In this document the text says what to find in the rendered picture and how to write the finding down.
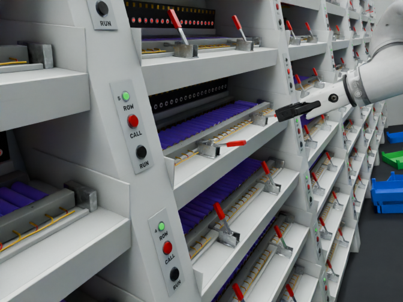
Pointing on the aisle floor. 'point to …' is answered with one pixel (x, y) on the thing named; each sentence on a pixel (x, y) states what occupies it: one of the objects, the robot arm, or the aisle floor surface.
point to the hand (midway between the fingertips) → (285, 112)
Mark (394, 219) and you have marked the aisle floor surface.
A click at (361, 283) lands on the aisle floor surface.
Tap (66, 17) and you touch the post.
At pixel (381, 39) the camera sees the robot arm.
